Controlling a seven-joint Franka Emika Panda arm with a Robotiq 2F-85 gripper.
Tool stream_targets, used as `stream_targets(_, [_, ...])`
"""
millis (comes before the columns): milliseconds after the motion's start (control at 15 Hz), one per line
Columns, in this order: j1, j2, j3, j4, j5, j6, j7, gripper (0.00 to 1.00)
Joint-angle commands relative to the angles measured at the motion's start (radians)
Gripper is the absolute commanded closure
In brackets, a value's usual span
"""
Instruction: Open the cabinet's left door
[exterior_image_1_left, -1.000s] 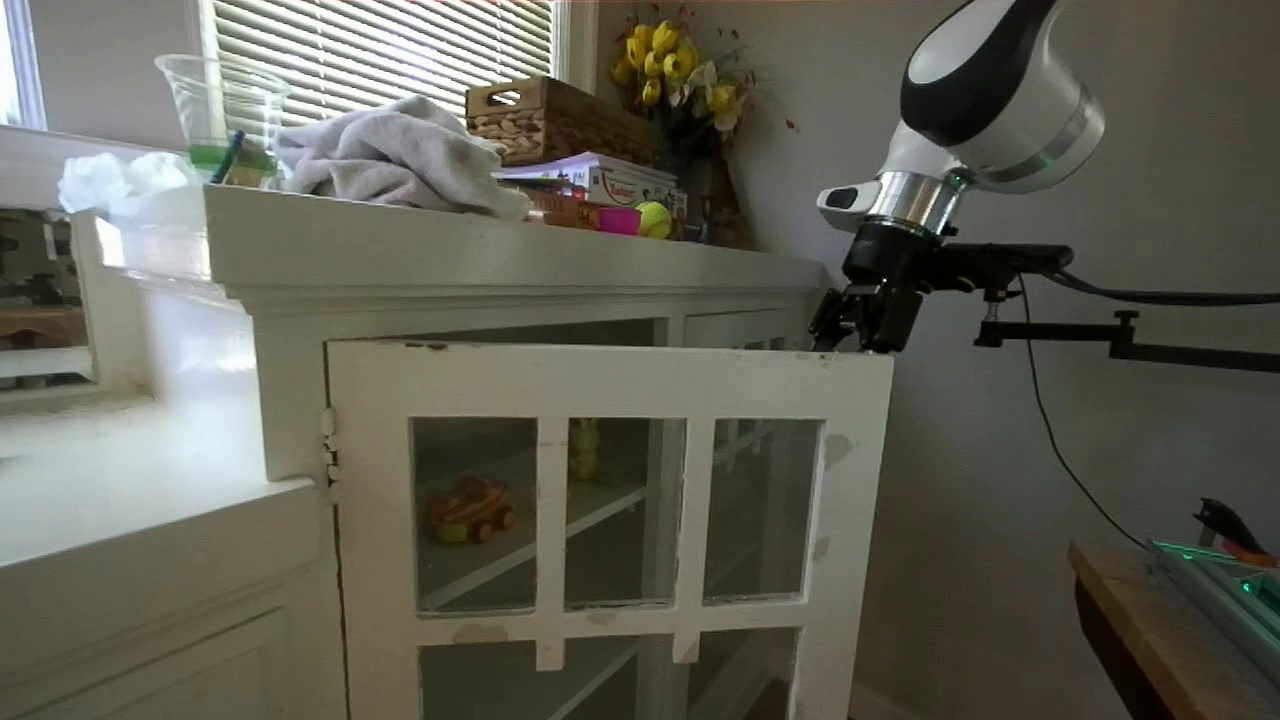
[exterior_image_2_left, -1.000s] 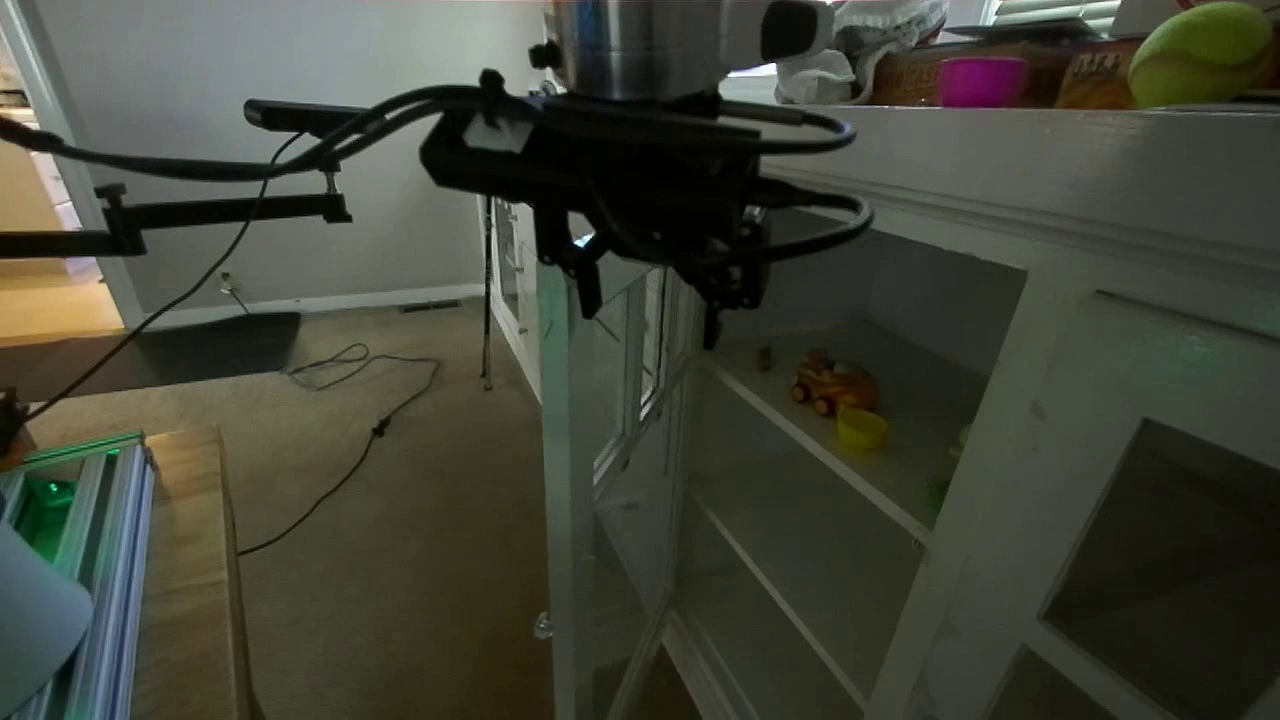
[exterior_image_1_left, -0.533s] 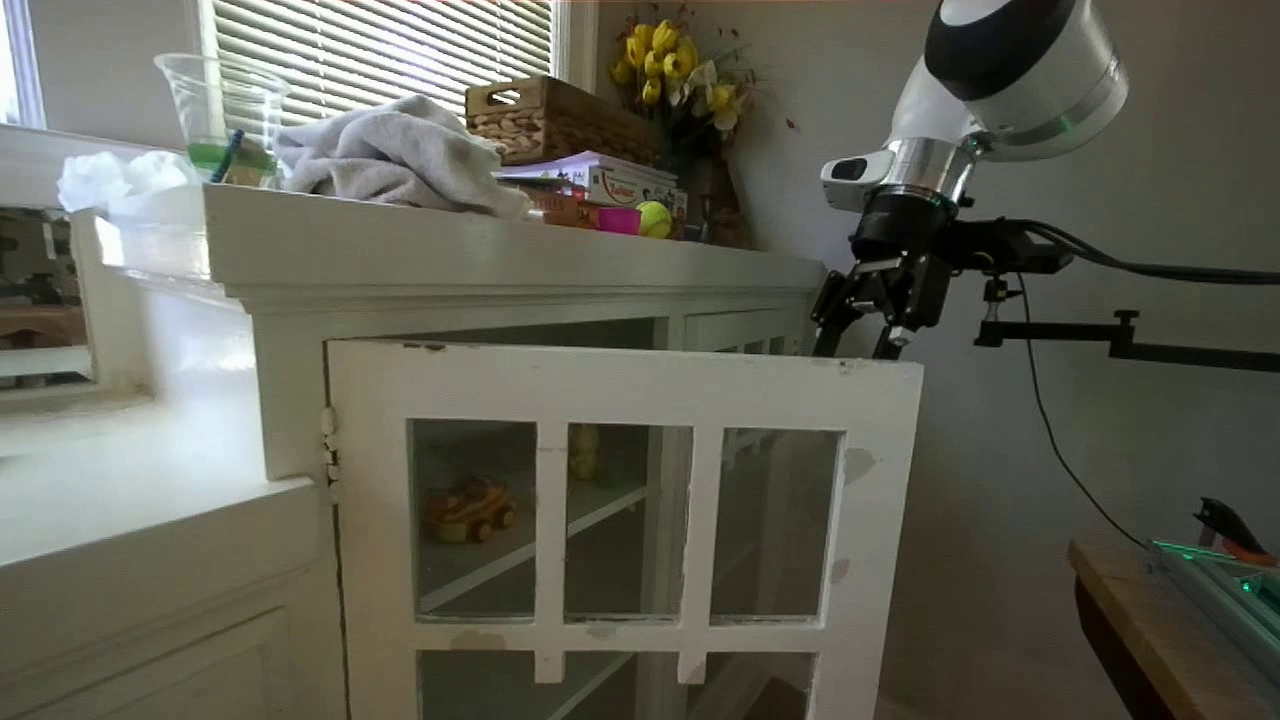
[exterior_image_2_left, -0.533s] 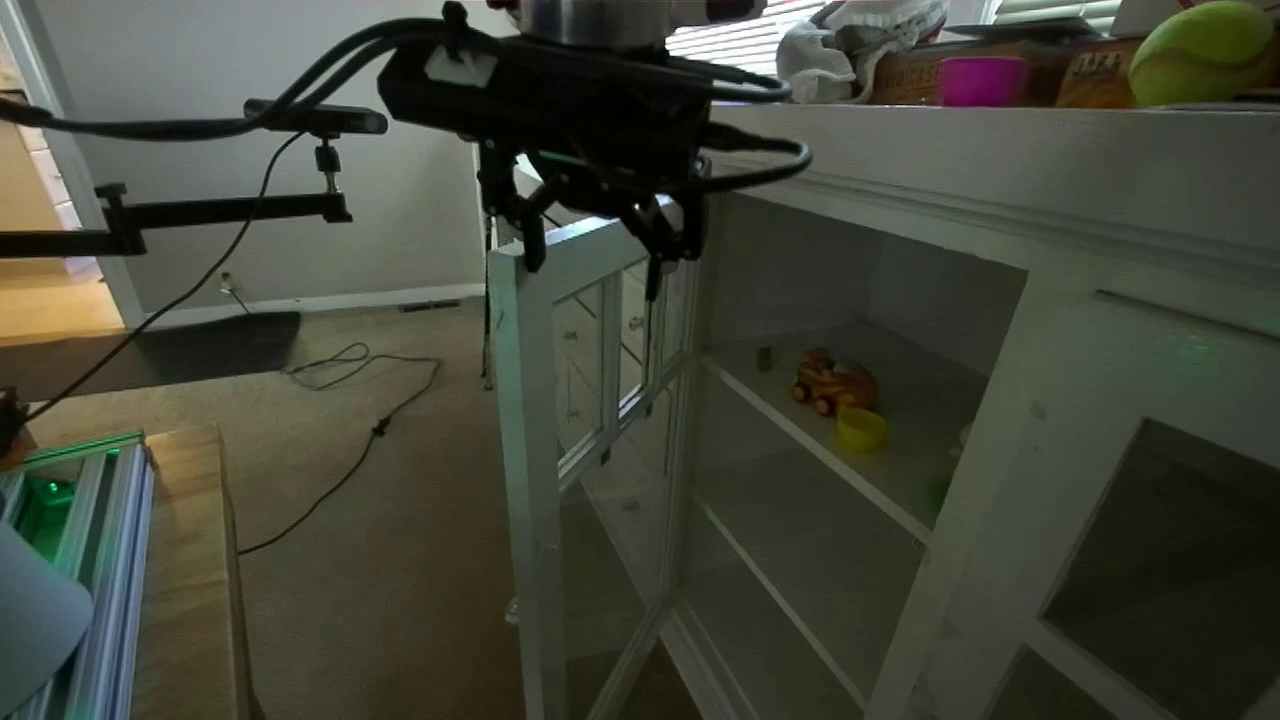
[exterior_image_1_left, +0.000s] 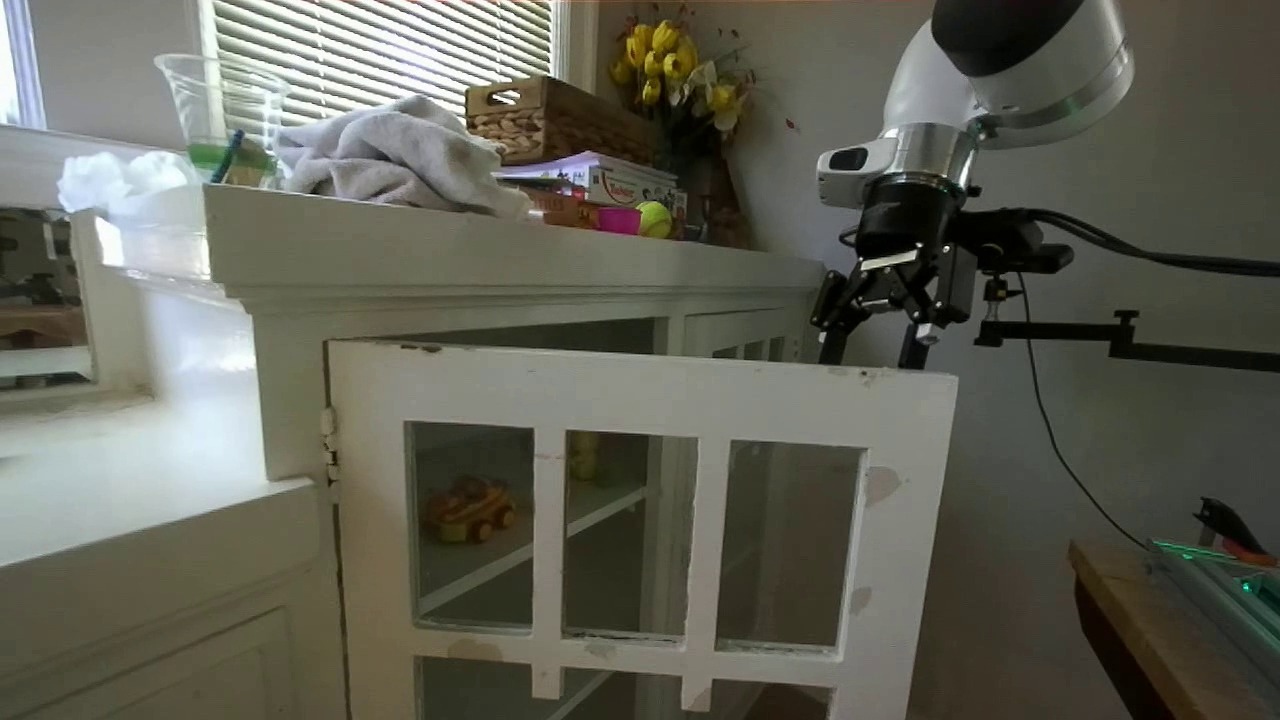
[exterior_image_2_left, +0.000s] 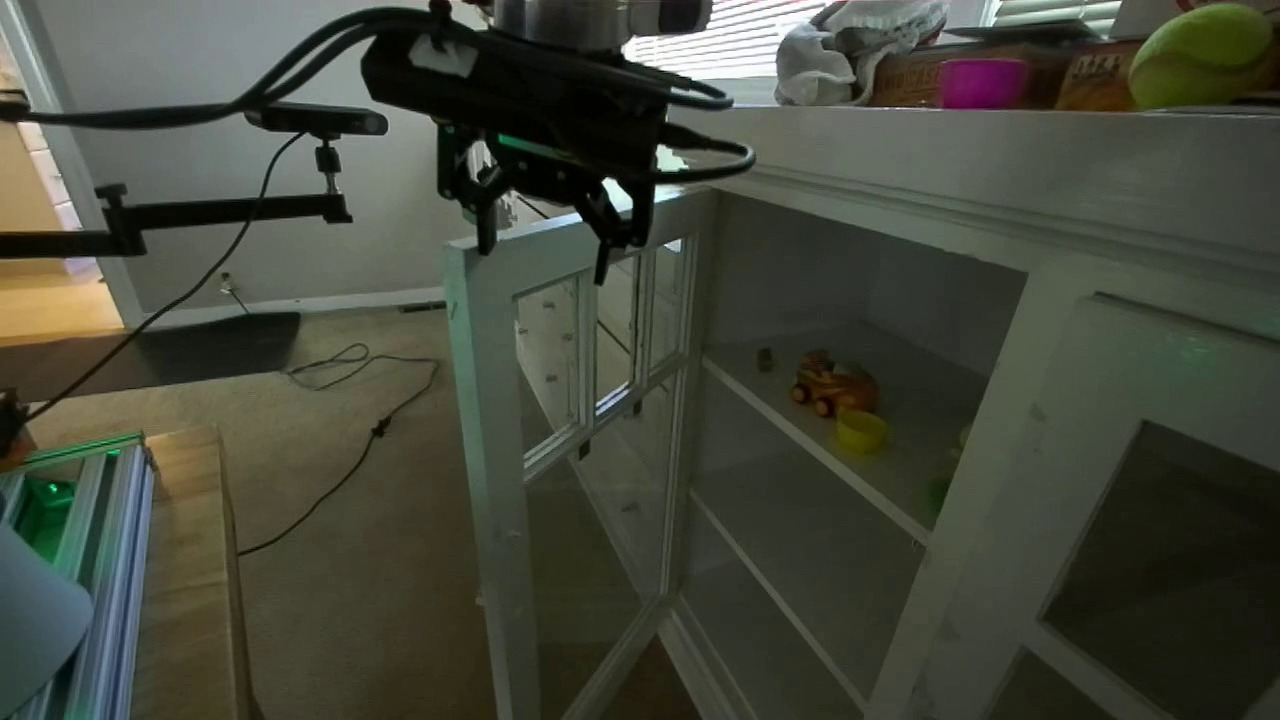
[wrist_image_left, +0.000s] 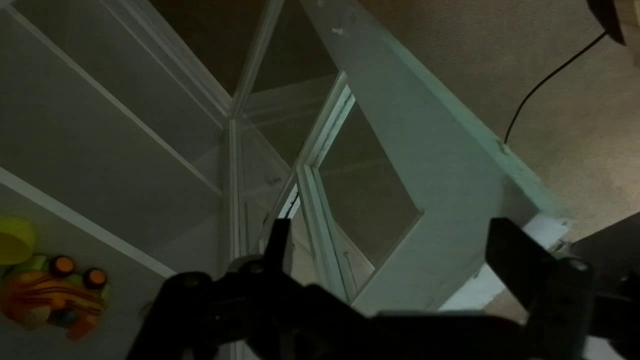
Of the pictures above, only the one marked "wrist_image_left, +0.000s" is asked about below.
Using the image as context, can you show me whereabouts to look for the yellow toy cup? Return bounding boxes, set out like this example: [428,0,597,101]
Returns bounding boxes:
[0,216,36,268]

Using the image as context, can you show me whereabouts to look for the white glass-paned cabinet door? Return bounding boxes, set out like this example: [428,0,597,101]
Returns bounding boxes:
[226,0,577,316]

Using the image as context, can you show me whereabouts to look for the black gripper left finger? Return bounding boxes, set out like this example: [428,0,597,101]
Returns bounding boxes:
[128,216,376,360]

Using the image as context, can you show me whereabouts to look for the thin black camera cable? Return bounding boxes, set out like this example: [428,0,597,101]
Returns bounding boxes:
[503,27,612,145]

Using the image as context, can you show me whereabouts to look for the orange toy truck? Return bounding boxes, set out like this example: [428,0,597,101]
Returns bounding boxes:
[0,252,112,341]

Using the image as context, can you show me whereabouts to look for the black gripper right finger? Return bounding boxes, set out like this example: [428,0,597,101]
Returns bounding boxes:
[484,216,598,360]

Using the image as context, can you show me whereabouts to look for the white wooden cabinet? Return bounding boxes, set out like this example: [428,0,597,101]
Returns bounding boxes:
[0,0,303,360]

